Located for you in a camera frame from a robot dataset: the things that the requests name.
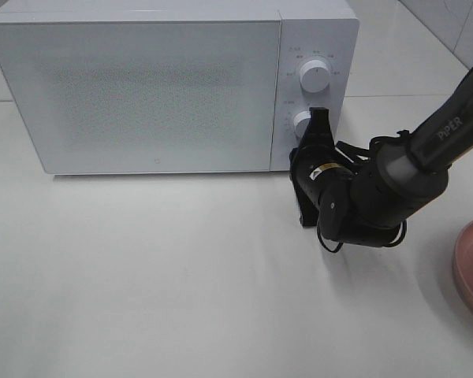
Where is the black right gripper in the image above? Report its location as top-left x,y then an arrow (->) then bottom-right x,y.
289,107 -> 363,228

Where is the white microwave oven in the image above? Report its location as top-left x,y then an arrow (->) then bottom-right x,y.
0,1 -> 359,175

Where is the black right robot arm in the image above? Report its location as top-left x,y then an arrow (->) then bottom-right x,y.
289,66 -> 473,253

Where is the white lower timer knob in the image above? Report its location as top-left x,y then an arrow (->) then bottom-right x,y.
292,110 -> 311,139

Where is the white upper microwave knob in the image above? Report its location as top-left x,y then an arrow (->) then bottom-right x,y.
299,57 -> 331,93

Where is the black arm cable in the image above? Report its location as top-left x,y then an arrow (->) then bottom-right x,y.
314,128 -> 415,254

